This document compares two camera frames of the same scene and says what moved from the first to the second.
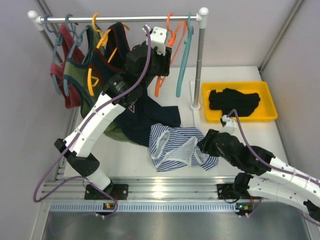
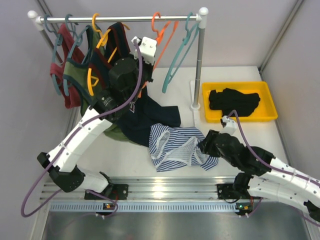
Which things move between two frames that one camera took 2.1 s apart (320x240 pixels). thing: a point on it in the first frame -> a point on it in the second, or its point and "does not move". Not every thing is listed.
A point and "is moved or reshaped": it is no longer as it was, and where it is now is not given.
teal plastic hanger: x=187 y=43 -> x=196 y=27
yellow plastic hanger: x=93 y=81 does not move
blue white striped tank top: x=170 y=148 does not move
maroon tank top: x=68 y=47 does not move
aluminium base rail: x=145 y=194 does not move
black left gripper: x=165 y=61 -> x=146 y=72
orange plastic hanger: x=172 y=32 is moved or reshaped
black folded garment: x=229 y=99 does not move
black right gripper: x=207 y=143 does not move
